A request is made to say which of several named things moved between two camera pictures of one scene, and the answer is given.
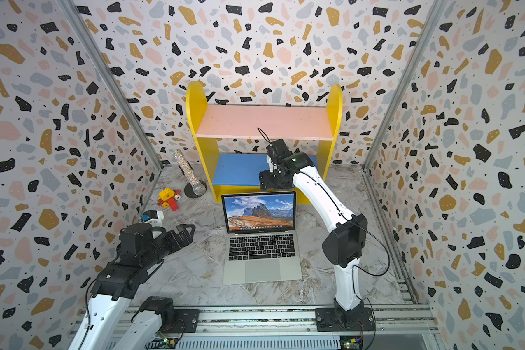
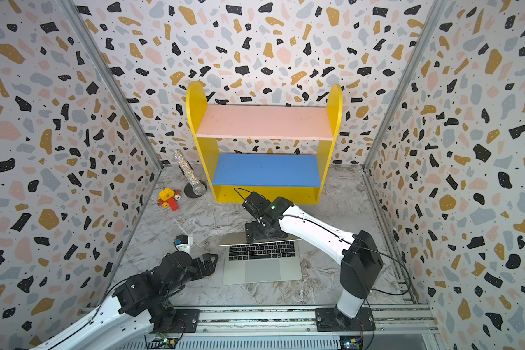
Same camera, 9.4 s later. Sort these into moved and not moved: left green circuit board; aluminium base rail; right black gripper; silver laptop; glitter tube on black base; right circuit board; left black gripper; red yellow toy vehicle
Moved: right black gripper; left black gripper; silver laptop
Not moved: glitter tube on black base; right circuit board; left green circuit board; aluminium base rail; red yellow toy vehicle
